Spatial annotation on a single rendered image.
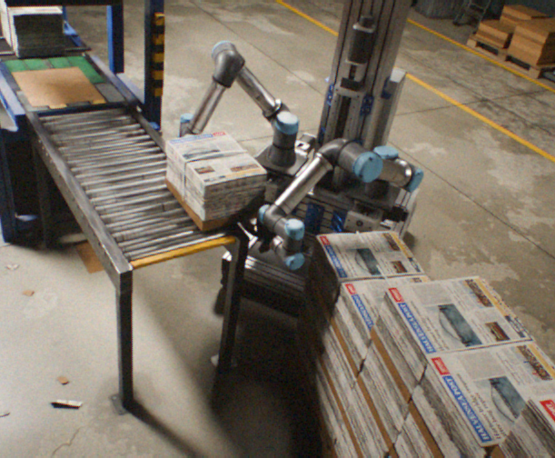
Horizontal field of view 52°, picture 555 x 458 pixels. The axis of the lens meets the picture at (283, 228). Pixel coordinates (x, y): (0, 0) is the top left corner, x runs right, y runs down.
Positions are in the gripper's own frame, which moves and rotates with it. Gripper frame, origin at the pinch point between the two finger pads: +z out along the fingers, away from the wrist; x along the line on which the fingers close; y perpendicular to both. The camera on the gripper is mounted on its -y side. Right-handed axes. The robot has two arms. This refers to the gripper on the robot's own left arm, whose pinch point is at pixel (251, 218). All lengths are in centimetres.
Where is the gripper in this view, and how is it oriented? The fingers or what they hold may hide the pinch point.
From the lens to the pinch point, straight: 243.3
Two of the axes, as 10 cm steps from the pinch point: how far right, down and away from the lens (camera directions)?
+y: 1.4, -8.0, -5.9
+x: -8.3, 2.3, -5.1
